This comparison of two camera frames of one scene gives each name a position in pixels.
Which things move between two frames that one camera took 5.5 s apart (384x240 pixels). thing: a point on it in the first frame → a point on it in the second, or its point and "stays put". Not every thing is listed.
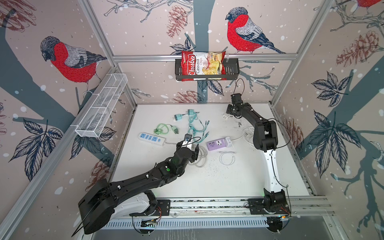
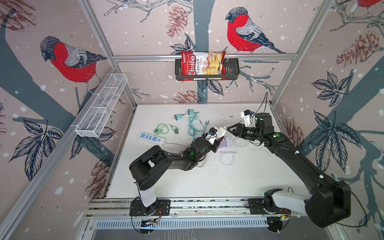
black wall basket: (232, 68) stays put
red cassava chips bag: (194, 63) stays put
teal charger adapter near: (178, 117) stays put
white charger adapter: (228, 142) stays put
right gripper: (228, 106) → (237, 130)
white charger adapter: (227, 115) → (220, 132)
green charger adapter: (175, 130) stays put
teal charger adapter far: (191, 112) stays put
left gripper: (194, 154) → (215, 146)
